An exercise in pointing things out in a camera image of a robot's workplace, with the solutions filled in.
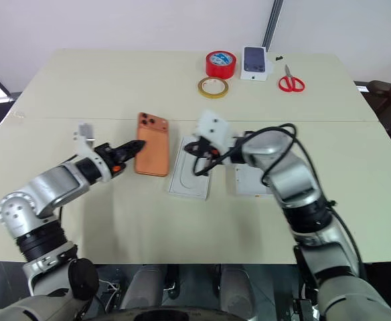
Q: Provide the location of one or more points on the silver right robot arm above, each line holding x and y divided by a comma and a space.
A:
292, 174

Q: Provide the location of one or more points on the white phone box base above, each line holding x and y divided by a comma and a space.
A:
189, 180

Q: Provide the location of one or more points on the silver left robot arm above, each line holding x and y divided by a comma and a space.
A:
48, 187

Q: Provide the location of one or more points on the grey rounded robot leg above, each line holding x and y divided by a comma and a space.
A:
237, 289
142, 287

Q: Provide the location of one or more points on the yellow tape roll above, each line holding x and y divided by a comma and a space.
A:
212, 92

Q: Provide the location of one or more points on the small black clip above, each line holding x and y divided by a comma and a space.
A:
278, 58

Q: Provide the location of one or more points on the grey metal wall profile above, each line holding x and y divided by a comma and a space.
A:
272, 23

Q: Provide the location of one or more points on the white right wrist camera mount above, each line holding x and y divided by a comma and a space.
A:
212, 127

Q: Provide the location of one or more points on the orange smartphone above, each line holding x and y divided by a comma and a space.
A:
152, 147

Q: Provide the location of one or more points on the phone box with blue print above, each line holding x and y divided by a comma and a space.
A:
254, 63

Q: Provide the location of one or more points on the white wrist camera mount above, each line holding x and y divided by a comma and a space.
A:
212, 127
85, 135

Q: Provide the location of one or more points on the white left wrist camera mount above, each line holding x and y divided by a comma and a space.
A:
85, 135

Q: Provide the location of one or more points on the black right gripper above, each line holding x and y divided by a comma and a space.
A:
205, 147

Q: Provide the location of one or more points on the white phone box lid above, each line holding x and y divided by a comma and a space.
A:
249, 182

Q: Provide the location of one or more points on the red tape roll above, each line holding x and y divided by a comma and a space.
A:
220, 65

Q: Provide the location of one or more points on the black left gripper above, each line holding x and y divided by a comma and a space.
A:
110, 155

